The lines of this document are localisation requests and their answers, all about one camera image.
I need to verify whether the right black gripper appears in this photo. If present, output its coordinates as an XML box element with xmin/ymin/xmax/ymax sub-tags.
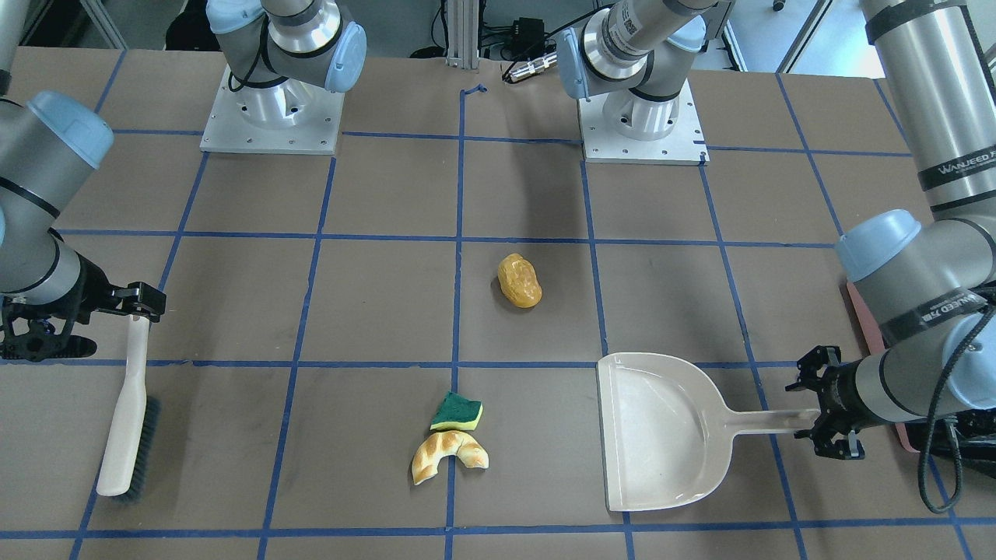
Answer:
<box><xmin>2</xmin><ymin>257</ymin><xmax>167</xmax><ymax>362</ymax></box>

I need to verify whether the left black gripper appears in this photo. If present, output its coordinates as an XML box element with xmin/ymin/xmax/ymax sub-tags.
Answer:
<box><xmin>784</xmin><ymin>346</ymin><xmax>869</xmax><ymax>460</ymax></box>

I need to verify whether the beige hand brush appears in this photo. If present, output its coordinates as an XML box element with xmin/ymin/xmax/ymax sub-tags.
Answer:
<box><xmin>96</xmin><ymin>315</ymin><xmax>161</xmax><ymax>503</ymax></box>

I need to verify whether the beige plastic dustpan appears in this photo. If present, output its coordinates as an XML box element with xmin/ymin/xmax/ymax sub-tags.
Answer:
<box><xmin>595</xmin><ymin>353</ymin><xmax>819</xmax><ymax>513</ymax></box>

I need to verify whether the croissant bread toy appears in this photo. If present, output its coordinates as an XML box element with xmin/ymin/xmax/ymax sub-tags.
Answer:
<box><xmin>410</xmin><ymin>430</ymin><xmax>490</xmax><ymax>486</ymax></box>

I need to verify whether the green yellow sponge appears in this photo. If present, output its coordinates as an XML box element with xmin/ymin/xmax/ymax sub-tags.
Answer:
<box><xmin>430</xmin><ymin>391</ymin><xmax>483</xmax><ymax>432</ymax></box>

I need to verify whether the yellow potato toy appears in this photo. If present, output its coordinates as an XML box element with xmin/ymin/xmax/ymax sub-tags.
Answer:
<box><xmin>497</xmin><ymin>253</ymin><xmax>543</xmax><ymax>309</ymax></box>

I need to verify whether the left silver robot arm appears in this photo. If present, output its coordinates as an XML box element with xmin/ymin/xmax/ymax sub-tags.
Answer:
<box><xmin>792</xmin><ymin>1</ymin><xmax>995</xmax><ymax>460</ymax></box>

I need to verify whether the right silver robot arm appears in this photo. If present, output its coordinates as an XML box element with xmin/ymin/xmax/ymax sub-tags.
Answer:
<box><xmin>1</xmin><ymin>91</ymin><xmax>167</xmax><ymax>362</ymax></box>

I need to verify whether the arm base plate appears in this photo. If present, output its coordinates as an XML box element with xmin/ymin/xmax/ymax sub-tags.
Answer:
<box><xmin>577</xmin><ymin>82</ymin><xmax>710</xmax><ymax>166</ymax></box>
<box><xmin>199</xmin><ymin>67</ymin><xmax>345</xmax><ymax>156</ymax></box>

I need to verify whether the aluminium frame post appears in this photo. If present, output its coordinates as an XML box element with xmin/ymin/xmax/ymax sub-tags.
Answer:
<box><xmin>444</xmin><ymin>0</ymin><xmax>481</xmax><ymax>73</ymax></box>

